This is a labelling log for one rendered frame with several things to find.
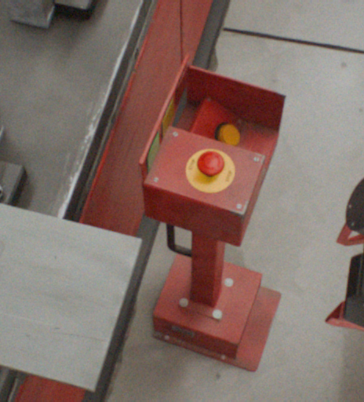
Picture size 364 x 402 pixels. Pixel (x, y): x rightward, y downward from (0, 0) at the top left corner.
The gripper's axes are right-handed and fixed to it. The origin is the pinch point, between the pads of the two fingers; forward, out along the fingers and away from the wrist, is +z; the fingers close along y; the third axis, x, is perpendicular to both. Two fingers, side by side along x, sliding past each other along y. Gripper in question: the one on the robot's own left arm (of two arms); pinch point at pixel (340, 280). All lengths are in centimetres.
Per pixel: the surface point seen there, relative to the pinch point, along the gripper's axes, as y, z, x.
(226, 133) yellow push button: -31.7, 31.6, -3.8
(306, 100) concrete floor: -88, 91, 41
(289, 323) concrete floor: -28, 89, 46
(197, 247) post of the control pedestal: -24, 60, 7
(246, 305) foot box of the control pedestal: -26, 83, 31
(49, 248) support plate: 3.0, 14.6, -29.5
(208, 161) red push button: -22.0, 25.2, -8.4
